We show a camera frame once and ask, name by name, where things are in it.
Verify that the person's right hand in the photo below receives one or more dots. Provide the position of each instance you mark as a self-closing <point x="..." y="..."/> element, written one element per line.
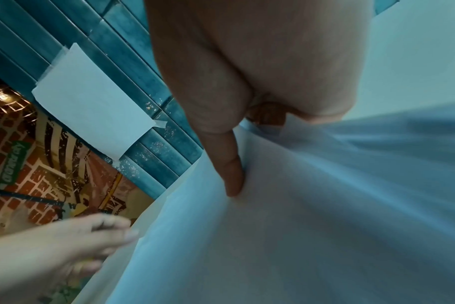
<point x="257" y="53"/>

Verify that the white sheet taped to wall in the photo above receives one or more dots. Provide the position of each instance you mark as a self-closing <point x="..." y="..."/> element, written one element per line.
<point x="92" y="101"/>

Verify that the pile of white papers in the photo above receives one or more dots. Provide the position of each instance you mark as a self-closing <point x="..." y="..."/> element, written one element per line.
<point x="287" y="222"/>

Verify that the woven pendant lamp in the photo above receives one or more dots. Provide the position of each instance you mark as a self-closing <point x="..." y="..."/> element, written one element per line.
<point x="0" y="96"/>

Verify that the person's left hand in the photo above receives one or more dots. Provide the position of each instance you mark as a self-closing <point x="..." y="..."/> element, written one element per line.
<point x="43" y="255"/>

